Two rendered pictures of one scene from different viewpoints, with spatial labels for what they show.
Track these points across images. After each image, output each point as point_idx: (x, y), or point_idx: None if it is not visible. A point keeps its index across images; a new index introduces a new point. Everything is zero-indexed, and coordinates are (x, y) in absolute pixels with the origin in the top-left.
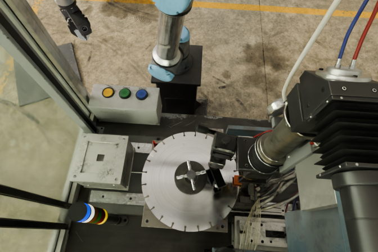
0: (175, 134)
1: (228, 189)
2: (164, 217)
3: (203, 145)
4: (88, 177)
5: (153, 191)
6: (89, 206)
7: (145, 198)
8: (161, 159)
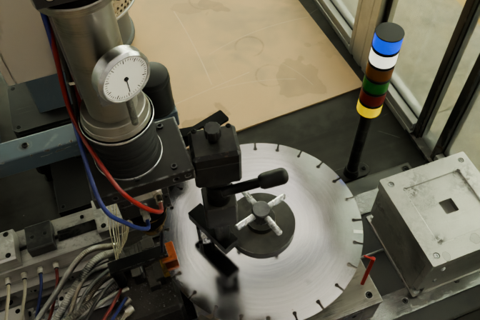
0: (338, 296)
1: (181, 233)
2: (273, 151)
3: (265, 296)
4: (438, 168)
5: (313, 176)
6: (383, 53)
7: (319, 163)
8: (334, 232)
